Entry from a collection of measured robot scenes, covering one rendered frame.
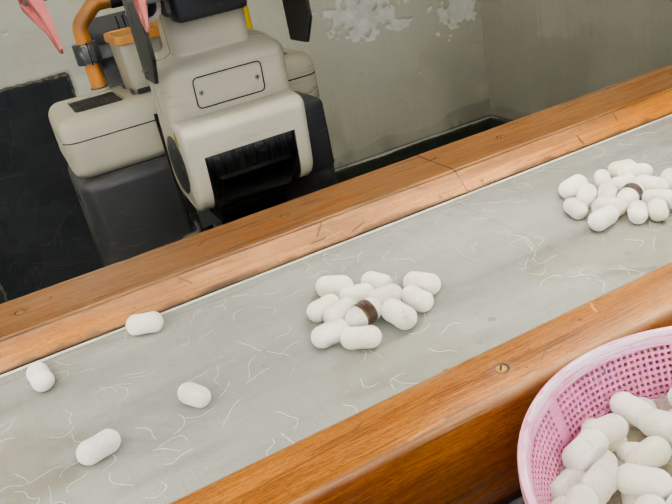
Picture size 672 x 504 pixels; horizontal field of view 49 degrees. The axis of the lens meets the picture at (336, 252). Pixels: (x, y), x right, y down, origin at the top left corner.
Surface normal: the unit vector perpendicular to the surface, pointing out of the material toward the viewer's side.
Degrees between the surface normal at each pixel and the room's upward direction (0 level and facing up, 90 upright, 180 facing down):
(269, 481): 0
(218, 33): 98
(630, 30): 90
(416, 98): 90
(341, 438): 0
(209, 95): 98
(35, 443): 0
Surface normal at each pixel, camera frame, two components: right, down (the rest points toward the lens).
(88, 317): 0.18, -0.40
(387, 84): 0.44, 0.31
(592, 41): -0.88, 0.34
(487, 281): -0.18, -0.88
